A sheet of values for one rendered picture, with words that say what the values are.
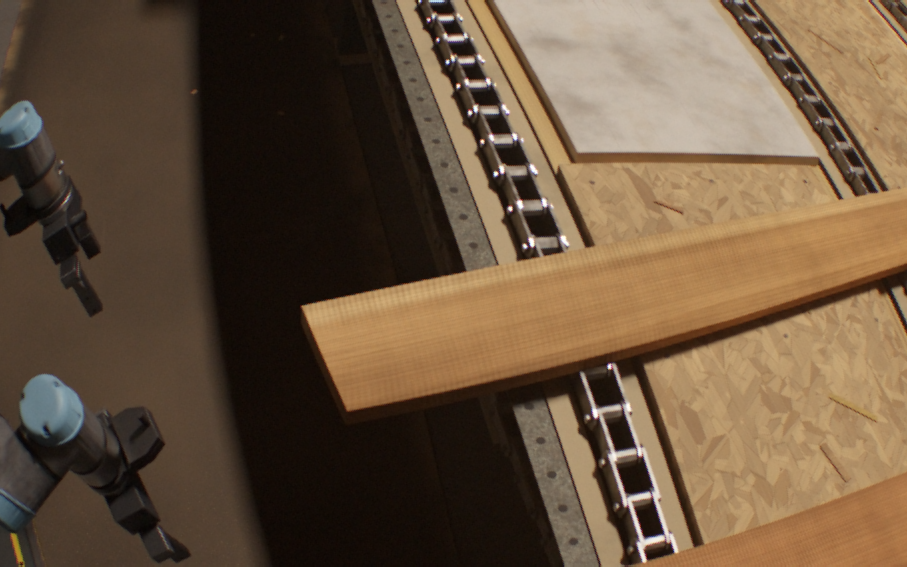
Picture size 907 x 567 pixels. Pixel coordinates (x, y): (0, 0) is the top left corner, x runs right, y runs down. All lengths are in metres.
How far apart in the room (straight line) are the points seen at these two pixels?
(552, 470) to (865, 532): 0.44
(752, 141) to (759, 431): 0.59
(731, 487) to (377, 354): 0.43
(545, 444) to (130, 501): 0.49
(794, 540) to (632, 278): 0.45
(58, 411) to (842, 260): 1.11
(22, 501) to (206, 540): 1.13
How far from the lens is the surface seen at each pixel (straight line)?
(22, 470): 1.18
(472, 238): 1.63
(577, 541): 1.35
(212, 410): 2.47
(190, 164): 3.00
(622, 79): 1.95
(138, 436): 1.26
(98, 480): 1.25
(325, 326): 1.43
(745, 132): 1.94
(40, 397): 1.16
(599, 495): 1.40
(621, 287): 1.53
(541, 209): 1.66
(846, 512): 1.41
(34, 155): 1.54
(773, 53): 2.19
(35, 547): 1.91
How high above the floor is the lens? 1.92
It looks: 45 degrees down
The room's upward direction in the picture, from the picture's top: 9 degrees clockwise
